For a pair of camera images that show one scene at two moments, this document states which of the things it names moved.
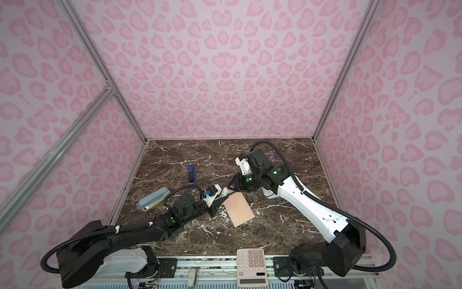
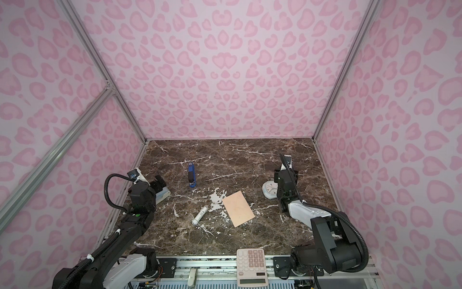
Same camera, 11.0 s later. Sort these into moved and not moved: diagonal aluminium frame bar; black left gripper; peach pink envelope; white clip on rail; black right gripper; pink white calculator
Moved: black left gripper; black right gripper
Not moved: diagonal aluminium frame bar; white clip on rail; pink white calculator; peach pink envelope
